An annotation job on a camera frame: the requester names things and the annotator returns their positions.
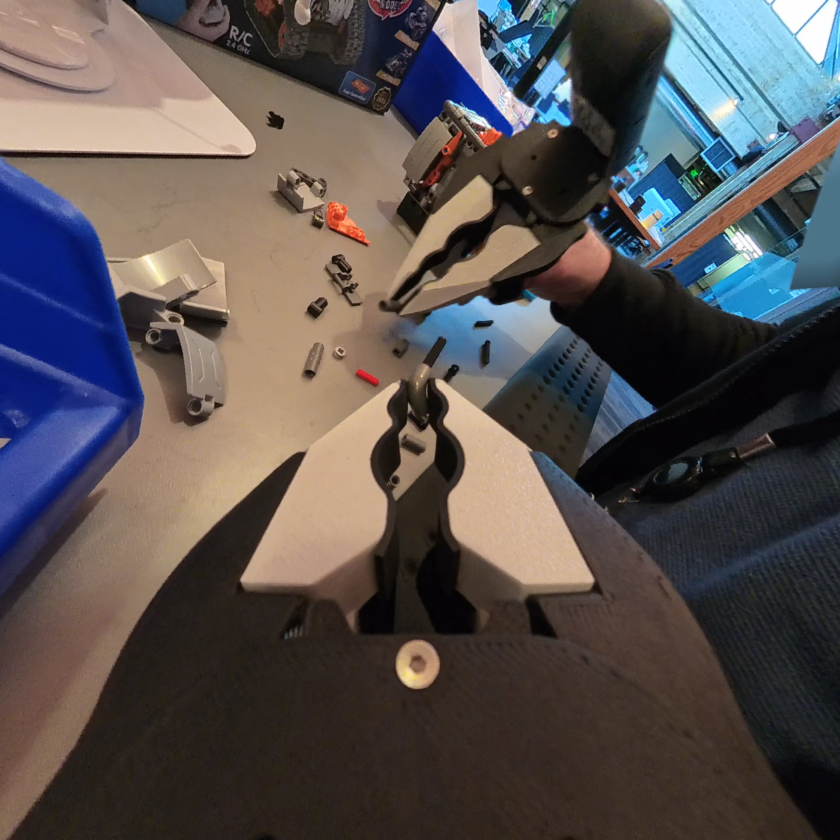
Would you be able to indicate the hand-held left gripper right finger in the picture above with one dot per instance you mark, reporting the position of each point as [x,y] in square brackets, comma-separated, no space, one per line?
[518,518]

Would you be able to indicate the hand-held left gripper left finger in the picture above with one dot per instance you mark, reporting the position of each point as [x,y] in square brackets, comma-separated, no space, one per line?
[315,518]

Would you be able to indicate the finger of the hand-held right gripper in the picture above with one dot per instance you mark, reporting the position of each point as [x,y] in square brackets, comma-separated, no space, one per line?
[453,223]
[485,269]

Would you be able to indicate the grey two-part toy connector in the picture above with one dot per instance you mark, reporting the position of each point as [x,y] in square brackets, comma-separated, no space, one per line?
[388,306]

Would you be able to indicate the grey toy tube sleeve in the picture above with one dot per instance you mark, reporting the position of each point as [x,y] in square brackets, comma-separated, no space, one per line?
[401,348]
[413,443]

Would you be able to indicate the blue plastic bin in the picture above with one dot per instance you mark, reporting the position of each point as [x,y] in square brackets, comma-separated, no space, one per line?
[52,361]

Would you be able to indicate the person's right forearm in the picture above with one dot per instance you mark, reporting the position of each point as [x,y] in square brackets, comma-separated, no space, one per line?
[656,315]

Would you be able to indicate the grey orange toy model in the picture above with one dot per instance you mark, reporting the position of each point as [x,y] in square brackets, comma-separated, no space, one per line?
[426,148]

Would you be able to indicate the orange toy wedge piece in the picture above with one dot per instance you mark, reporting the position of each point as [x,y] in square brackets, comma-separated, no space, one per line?
[344,226]

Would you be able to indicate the grey toy hinge assembly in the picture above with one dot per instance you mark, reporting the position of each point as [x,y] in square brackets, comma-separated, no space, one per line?
[348,289]

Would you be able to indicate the black perforated board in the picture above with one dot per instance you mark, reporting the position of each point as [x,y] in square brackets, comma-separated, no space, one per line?
[558,394]

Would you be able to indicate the blue parts bin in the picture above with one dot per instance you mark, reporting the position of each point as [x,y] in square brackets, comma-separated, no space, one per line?
[433,85]

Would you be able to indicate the dark grey angled toy beam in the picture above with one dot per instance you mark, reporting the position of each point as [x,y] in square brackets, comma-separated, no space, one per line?
[312,180]

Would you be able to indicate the red short toy pin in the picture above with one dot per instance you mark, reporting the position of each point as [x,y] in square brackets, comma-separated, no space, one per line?
[367,377]

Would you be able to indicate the black badge reel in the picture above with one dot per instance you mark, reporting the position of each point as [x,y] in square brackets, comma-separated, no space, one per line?
[676,476]

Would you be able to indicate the grey curved toy panel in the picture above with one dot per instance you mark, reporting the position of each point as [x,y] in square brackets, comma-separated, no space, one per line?
[197,367]

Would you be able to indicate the small black toy clip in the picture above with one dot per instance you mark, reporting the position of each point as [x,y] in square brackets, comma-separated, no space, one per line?
[275,120]

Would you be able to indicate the blue picture box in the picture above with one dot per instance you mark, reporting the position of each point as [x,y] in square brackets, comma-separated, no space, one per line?
[328,59]

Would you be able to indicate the white metal stand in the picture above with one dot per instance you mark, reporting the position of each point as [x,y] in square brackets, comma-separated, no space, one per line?
[131,98]

